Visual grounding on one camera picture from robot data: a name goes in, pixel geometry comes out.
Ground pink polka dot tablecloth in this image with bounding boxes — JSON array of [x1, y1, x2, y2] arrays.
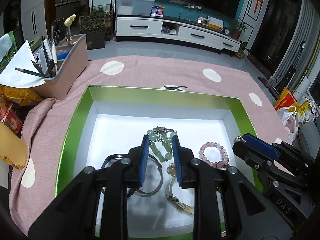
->
[[9, 55, 292, 220]]

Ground bunch of pens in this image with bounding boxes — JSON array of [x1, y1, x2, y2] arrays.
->
[[41, 39, 59, 78]]

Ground dark pencil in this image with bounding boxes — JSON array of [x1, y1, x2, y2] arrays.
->
[[15, 67, 45, 78]]

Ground green white tissue pack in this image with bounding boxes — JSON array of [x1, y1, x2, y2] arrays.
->
[[0, 31, 16, 73]]

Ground red snack packet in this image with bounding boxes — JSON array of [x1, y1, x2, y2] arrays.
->
[[0, 101, 23, 135]]

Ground pink bead bracelet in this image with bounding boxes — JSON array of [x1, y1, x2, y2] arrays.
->
[[199, 142, 231, 169]]

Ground yellow red paper bag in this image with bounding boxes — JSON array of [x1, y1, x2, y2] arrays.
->
[[274, 87, 298, 111]]

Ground yellow hand-shaped back scratcher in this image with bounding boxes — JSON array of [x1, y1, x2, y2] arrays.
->
[[64, 14, 77, 42]]

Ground silver metal bangle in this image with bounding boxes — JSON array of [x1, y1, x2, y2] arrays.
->
[[126, 155, 164, 197]]

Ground green cardboard box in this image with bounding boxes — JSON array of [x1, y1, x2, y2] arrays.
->
[[54, 85, 258, 240]]

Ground white paper sheets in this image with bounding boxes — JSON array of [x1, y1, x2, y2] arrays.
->
[[0, 39, 45, 88]]

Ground white tall cabinet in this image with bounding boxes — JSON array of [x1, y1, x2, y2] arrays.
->
[[20, 0, 57, 43]]

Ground yellow snack bag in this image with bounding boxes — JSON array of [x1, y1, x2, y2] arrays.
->
[[0, 85, 43, 107]]

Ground grey striped curtain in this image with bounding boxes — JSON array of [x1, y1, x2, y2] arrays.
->
[[270, 0, 320, 88]]

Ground yellow white box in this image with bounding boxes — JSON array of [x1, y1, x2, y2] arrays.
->
[[207, 16, 224, 30]]

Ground white plastic bag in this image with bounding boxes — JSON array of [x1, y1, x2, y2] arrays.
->
[[279, 106, 304, 140]]

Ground yellow bear bottle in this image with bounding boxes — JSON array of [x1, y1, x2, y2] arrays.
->
[[0, 122, 28, 169]]

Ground white tv cabinet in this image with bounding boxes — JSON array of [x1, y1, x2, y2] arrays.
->
[[115, 16, 242, 55]]

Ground dark door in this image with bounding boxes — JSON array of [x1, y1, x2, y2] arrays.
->
[[250, 0, 303, 68]]

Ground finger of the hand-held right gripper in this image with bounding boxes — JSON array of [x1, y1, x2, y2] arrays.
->
[[243, 133, 316, 171], [232, 140, 275, 178]]

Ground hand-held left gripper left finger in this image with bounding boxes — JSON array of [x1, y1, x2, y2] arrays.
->
[[27, 134, 150, 240]]

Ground pink organizer bin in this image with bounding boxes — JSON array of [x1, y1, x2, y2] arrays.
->
[[30, 34, 89, 100]]

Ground clear plastic storage box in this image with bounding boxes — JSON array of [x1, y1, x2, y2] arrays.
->
[[115, 0, 156, 17]]

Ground tall potted plant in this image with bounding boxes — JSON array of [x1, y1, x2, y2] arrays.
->
[[231, 17, 248, 40]]

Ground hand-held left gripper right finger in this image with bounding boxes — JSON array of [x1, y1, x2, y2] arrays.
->
[[171, 134, 293, 240]]

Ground fenced floor plants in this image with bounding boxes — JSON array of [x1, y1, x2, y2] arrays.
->
[[81, 7, 113, 32]]

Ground green jade bracelet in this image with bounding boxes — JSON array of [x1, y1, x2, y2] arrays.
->
[[145, 126, 178, 163]]

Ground small potted plant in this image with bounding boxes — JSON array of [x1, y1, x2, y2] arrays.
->
[[236, 41, 250, 58]]

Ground cream white wrist watch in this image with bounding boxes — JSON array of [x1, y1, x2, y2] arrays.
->
[[164, 177, 195, 215]]

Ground black band watch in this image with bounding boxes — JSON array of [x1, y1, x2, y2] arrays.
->
[[101, 153, 137, 200]]

